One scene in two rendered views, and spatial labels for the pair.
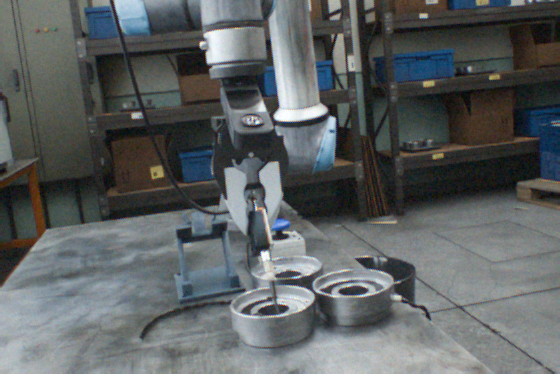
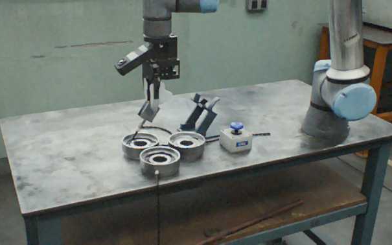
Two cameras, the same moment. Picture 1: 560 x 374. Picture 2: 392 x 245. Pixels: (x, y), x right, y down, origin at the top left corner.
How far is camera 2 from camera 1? 1.32 m
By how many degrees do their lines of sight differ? 73
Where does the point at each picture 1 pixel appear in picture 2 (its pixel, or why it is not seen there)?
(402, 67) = not seen: outside the picture
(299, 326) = (126, 151)
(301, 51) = (335, 28)
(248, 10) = (146, 12)
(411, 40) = not seen: outside the picture
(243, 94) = (142, 49)
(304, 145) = (329, 94)
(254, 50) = (147, 31)
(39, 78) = not seen: outside the picture
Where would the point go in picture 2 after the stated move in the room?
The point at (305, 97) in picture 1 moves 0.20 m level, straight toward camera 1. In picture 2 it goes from (335, 61) to (265, 63)
